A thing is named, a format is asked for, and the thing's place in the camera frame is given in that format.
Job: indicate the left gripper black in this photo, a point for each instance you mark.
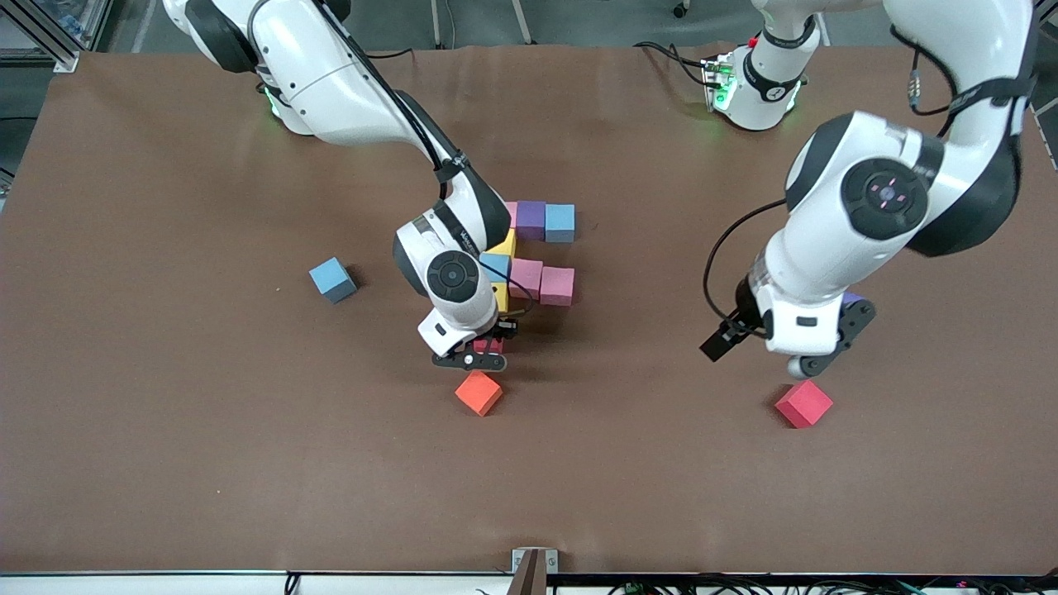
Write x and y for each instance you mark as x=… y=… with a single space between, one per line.
x=746 y=307

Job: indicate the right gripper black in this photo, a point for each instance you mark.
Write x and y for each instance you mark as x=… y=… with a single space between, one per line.
x=497 y=329

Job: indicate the red foam cube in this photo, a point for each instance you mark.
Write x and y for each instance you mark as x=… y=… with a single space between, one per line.
x=486 y=345
x=803 y=403

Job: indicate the yellow foam cube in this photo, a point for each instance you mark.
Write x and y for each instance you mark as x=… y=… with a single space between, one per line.
x=501 y=296
x=507 y=246

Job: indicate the pink foam cube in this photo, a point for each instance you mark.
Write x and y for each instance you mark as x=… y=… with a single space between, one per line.
x=512 y=215
x=557 y=286
x=526 y=278

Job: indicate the blue foam cube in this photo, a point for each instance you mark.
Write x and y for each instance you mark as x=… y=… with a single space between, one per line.
x=559 y=223
x=497 y=266
x=332 y=279

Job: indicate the purple foam cube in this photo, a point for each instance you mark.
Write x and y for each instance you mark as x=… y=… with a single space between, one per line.
x=851 y=298
x=531 y=220

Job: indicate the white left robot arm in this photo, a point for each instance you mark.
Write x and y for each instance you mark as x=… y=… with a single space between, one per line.
x=884 y=207

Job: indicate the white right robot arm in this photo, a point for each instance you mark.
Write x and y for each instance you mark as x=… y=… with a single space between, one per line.
x=331 y=74

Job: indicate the orange foam cube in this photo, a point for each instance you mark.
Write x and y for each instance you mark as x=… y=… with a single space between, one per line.
x=478 y=392

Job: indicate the grey metal stand leg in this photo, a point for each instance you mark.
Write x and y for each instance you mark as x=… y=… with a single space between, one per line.
x=521 y=21
x=436 y=25

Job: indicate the black caster wheel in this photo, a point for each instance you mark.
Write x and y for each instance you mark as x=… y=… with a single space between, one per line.
x=682 y=8

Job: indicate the brown table mat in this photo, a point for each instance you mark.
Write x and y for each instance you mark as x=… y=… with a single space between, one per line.
x=165 y=454

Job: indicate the metal table edge bracket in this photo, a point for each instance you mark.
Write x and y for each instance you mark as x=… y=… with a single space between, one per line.
x=533 y=570

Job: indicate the white table edge rail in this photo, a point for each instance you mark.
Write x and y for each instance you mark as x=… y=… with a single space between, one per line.
x=165 y=585

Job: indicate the aluminium frame post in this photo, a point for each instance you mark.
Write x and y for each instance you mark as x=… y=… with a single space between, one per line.
x=45 y=33
x=1029 y=33

